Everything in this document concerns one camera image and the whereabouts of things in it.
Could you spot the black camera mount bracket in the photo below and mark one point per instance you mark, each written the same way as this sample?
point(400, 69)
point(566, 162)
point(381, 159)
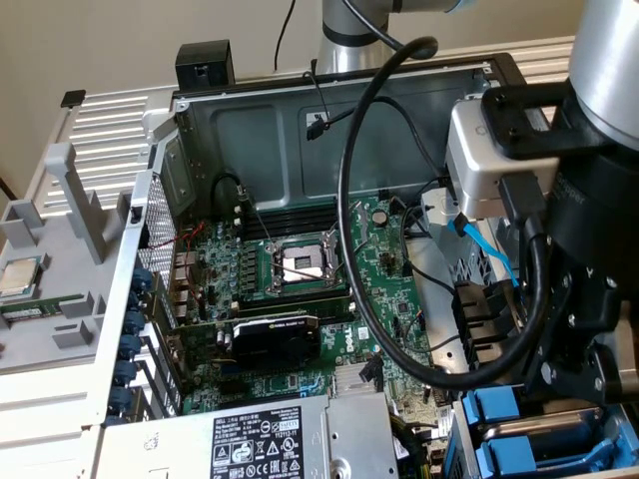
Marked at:
point(504, 125)

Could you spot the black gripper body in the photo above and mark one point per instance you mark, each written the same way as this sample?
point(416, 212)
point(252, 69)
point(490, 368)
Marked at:
point(599, 214)

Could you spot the empty blue disk carrier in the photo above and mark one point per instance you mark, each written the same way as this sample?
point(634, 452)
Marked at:
point(509, 451)

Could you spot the grey power supply unit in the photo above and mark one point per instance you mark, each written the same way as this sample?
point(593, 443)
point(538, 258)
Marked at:
point(190, 439)

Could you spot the black box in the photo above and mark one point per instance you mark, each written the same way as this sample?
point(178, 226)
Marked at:
point(204, 65)

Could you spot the blue slot retainer clip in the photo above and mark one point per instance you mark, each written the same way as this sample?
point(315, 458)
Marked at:
point(142, 278)
point(135, 323)
point(126, 373)
point(121, 400)
point(131, 347)

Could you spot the black plastic shroud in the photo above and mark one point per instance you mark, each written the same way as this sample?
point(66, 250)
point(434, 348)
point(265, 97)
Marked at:
point(479, 319)

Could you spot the thin metal locking lever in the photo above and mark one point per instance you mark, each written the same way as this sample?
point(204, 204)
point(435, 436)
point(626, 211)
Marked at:
point(257, 219)

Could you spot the green motherboard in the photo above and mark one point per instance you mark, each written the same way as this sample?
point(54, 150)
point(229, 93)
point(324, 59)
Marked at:
point(384, 319)

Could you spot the black angled plug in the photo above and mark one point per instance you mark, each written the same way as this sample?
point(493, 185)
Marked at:
point(372, 371)

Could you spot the CPU socket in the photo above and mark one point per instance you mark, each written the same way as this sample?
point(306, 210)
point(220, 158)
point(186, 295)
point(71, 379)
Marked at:
point(294, 262)

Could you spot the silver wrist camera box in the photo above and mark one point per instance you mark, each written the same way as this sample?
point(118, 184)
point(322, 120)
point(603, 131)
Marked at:
point(474, 159)

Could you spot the coin battery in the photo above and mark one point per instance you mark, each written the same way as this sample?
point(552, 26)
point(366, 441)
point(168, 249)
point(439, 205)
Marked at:
point(381, 216)

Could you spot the open metal PC case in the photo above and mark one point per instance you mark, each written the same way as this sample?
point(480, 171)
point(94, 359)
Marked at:
point(249, 144)

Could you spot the black graphics card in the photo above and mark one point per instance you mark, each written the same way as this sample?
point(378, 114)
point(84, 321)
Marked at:
point(279, 344)

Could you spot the metal disk bay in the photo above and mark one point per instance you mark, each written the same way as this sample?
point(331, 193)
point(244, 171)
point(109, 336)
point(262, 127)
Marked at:
point(629, 434)

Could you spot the silver heatsink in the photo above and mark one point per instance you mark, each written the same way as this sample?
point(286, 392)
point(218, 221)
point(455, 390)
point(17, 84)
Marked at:
point(349, 381)

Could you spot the green RAM stick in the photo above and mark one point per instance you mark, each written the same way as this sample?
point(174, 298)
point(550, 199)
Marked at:
point(50, 305)

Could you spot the metal socket cover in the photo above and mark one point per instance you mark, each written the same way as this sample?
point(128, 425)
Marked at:
point(363, 219)

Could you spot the grey parts rack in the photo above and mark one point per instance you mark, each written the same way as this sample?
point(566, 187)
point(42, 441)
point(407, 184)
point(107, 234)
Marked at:
point(60, 279)

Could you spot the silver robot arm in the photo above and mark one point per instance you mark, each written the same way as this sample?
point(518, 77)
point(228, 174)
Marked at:
point(349, 55)

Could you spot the silver CPU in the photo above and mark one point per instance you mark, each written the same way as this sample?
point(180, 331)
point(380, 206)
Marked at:
point(17, 277)

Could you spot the hard disk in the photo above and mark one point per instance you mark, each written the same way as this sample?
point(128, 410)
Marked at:
point(539, 434)

